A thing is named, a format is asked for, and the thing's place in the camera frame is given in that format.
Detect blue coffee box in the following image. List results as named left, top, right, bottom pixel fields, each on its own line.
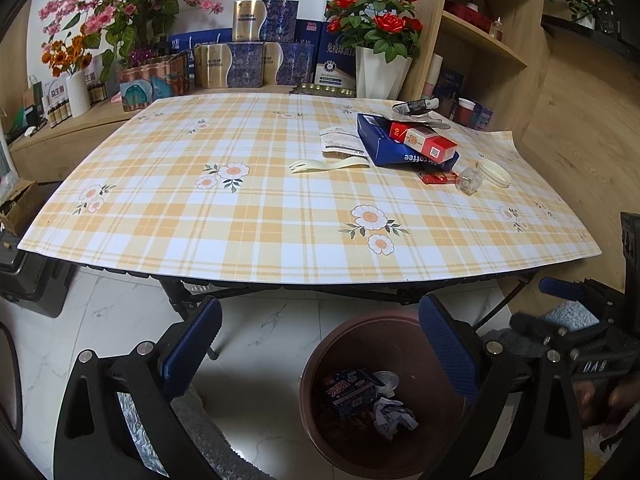
left=357, top=114, right=460, bottom=171

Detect gold chocolate tray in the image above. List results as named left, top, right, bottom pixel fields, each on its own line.
left=291, top=84, right=356, bottom=99

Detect small glass bottle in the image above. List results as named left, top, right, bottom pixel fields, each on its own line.
left=489, top=16, right=503, bottom=41

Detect blue gold box lower left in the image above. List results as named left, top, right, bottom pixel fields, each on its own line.
left=193, top=42, right=265, bottom=89

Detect cream plastic fork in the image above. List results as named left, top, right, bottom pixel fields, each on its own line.
left=288, top=156, right=370, bottom=174

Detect blue gold box lower right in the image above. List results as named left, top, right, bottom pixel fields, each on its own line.
left=264, top=42, right=314, bottom=86

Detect red cigarette pack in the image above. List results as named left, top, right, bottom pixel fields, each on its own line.
left=390, top=122, right=458, bottom=162

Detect white paper receipt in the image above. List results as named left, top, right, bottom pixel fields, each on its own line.
left=319, top=126, right=367, bottom=157

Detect red paper cup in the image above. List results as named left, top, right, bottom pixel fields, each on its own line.
left=454, top=98, right=475, bottom=127

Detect stacked pastel cups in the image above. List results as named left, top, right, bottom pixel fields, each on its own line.
left=422, top=53, right=444, bottom=98

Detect wooden shelf unit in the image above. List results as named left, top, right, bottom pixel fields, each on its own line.
left=400, top=0, right=550, bottom=136

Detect clear plastic blister sheet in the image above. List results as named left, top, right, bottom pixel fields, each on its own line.
left=390, top=114, right=450, bottom=130

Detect red basket on shelf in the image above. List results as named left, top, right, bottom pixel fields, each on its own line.
left=445, top=0, right=494, bottom=32

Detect red lighter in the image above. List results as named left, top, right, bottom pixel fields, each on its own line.
left=419, top=171, right=458, bottom=185

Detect blue gold box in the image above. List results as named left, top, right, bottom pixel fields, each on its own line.
left=193, top=42, right=265, bottom=89
left=264, top=42, right=314, bottom=86
left=232, top=0, right=299, bottom=44

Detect small blue box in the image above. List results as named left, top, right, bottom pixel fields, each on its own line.
left=470, top=102, right=492, bottom=131

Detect blue gold box top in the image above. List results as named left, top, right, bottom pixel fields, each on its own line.
left=232, top=0, right=299, bottom=44

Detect blue white carton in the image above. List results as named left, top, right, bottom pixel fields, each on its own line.
left=295, top=20, right=356, bottom=90

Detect white flower pot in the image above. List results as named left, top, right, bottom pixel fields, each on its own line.
left=356, top=47, right=412, bottom=100

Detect person's hand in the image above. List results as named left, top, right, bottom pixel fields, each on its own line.
left=573, top=377, right=639, bottom=420

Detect white round plastic lid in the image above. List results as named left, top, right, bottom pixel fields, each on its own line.
left=476, top=158, right=512, bottom=188

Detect orange flowers white vase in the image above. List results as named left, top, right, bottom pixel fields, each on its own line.
left=40, top=34, right=94, bottom=120

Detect striped gift tin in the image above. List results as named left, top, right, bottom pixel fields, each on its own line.
left=118, top=52, right=191, bottom=112

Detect pink blossom flower arrangement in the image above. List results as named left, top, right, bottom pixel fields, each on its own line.
left=38, top=0, right=224, bottom=79

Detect red rose bouquet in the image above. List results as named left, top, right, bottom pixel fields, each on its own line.
left=324, top=0, right=423, bottom=63

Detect dark red trash bin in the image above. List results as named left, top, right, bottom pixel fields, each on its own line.
left=299, top=311, right=465, bottom=479

